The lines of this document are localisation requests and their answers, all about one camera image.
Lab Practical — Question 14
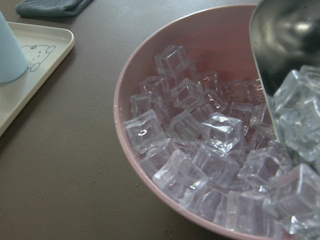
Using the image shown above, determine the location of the cream rabbit tray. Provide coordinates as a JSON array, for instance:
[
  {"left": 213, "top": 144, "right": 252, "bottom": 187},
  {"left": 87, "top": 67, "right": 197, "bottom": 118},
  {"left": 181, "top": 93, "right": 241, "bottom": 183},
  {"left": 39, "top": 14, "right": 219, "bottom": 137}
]
[{"left": 0, "top": 22, "right": 75, "bottom": 134}]

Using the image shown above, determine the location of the grey folded cloth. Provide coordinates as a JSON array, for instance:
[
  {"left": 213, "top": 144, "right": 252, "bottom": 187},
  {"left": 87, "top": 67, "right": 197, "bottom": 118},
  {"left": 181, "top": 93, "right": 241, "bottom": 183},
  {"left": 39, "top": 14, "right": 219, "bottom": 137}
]
[{"left": 15, "top": 0, "right": 92, "bottom": 18}]

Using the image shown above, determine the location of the steel ice scoop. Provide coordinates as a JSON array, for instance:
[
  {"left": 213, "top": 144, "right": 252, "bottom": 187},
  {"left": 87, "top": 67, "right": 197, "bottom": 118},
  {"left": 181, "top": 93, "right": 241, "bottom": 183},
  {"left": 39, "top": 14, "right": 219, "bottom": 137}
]
[{"left": 248, "top": 0, "right": 320, "bottom": 161}]

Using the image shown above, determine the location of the light blue cup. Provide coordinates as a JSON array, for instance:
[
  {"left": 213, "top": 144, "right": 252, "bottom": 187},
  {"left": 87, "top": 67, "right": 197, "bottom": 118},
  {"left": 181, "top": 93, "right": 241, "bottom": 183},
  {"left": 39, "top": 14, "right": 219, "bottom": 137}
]
[{"left": 0, "top": 12, "right": 28, "bottom": 83}]

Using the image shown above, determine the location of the clear ice cubes pile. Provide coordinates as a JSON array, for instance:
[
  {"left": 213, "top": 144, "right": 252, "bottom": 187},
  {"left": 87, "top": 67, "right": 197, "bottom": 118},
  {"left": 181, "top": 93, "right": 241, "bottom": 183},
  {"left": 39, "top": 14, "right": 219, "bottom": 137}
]
[{"left": 124, "top": 45, "right": 320, "bottom": 240}]

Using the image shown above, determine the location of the pink bowl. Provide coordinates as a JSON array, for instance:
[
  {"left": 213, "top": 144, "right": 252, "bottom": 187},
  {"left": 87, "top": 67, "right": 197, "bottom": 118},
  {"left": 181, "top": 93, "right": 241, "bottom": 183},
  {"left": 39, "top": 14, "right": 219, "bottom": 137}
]
[{"left": 113, "top": 3, "right": 320, "bottom": 240}]

